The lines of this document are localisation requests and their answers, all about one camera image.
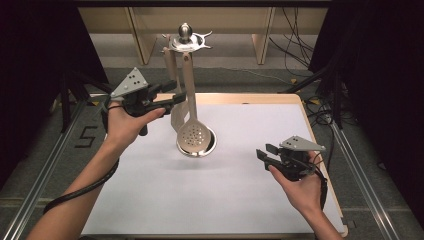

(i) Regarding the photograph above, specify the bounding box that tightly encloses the hand-held gripper cable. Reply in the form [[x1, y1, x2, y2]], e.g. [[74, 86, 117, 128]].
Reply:
[[313, 166, 330, 212], [43, 96, 120, 215]]

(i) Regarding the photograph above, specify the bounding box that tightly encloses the beige solid spatula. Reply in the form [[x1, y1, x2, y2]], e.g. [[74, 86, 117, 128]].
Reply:
[[162, 46, 188, 134]]

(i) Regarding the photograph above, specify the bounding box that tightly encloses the black tripod stand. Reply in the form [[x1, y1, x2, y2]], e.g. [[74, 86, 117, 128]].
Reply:
[[278, 63, 345, 129], [59, 66, 124, 134]]

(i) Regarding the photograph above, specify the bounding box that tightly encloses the person's right hand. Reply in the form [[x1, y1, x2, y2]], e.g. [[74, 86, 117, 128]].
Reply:
[[268, 151, 323, 216]]

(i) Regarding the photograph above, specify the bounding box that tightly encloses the steel utensil stand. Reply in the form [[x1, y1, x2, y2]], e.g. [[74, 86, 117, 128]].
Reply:
[[162, 22, 218, 158]]

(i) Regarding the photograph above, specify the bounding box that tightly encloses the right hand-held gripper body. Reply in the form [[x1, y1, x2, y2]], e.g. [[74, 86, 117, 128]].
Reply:
[[278, 135, 327, 183]]

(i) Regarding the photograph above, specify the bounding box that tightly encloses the aluminium floor rail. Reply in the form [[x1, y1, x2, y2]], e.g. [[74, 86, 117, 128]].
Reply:
[[0, 99, 88, 240], [328, 121, 406, 240]]

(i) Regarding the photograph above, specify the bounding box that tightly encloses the white floor cable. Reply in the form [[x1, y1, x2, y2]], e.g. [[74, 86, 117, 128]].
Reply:
[[219, 66, 291, 86]]

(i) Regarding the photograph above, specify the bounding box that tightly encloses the person's left hand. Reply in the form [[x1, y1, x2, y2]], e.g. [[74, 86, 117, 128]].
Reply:
[[105, 101, 167, 153]]

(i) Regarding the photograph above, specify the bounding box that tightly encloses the right hand-held gripper cable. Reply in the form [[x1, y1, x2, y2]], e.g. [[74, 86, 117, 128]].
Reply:
[[313, 166, 330, 212]]

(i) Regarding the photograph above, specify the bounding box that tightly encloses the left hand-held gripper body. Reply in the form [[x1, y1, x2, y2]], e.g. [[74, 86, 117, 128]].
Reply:
[[109, 67, 160, 118]]

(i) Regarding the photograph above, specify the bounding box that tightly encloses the bundle of black cables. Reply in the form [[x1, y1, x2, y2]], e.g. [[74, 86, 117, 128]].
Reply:
[[268, 7, 316, 79]]

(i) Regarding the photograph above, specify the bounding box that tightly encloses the wooden shelf unit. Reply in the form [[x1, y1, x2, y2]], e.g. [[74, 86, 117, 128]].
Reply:
[[79, 7, 329, 66]]

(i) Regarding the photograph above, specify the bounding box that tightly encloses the beige skimmer spoon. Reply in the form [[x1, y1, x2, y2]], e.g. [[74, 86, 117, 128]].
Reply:
[[175, 52, 213, 156]]

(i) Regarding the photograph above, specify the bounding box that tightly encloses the dark curtain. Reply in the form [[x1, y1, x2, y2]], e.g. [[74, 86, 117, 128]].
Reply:
[[0, 0, 109, 188], [308, 0, 424, 228]]

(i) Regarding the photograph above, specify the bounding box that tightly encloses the left hand-held gripper cable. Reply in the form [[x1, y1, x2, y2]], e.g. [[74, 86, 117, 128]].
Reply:
[[43, 96, 120, 215]]

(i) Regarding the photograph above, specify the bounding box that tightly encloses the white table sheet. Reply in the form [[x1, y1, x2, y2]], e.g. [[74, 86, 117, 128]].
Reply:
[[81, 103, 346, 235]]

